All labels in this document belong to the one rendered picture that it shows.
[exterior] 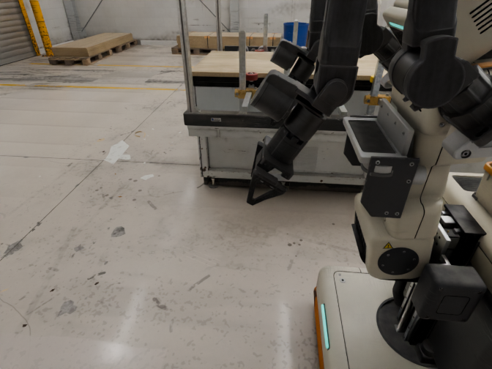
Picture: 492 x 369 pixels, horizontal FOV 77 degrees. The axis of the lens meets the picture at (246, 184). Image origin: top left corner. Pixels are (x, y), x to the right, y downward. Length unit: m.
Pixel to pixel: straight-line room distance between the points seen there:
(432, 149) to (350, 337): 0.77
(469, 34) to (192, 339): 1.45
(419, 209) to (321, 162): 1.55
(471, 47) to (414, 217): 0.38
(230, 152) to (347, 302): 1.39
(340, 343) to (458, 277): 0.52
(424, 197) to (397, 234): 0.11
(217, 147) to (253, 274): 1.00
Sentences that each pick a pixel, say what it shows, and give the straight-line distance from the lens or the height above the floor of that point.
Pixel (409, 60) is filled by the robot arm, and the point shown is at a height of 1.26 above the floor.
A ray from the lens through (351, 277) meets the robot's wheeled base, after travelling 1.49.
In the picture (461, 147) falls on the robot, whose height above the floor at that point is 1.13.
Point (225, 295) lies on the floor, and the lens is 1.71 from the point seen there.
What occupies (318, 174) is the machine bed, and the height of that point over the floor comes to 0.17.
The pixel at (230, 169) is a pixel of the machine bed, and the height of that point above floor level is 0.17.
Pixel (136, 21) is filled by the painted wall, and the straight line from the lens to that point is 9.77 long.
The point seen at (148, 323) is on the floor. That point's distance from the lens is 1.68.
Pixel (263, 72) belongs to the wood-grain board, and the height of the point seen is 0.90.
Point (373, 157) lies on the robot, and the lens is 0.72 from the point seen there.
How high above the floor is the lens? 1.35
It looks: 33 degrees down
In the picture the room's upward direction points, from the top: straight up
